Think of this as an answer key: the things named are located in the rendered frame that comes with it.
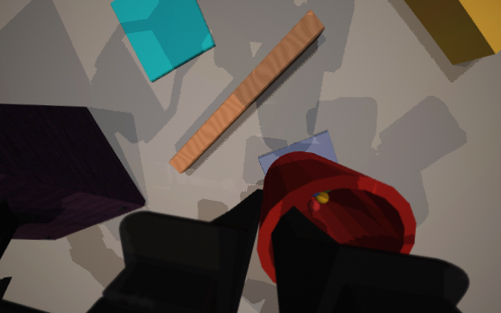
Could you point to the dark red cup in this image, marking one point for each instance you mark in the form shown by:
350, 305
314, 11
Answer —
360, 211

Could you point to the yellow marble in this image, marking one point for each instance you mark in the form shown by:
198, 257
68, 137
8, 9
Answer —
322, 197

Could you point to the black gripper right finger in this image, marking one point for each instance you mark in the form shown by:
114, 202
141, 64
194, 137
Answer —
312, 268

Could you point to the red marble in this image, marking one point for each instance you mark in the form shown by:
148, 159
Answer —
314, 205

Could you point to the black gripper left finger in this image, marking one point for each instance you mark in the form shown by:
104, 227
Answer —
220, 248

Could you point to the long wooden bar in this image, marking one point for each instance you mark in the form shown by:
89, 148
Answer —
302, 36

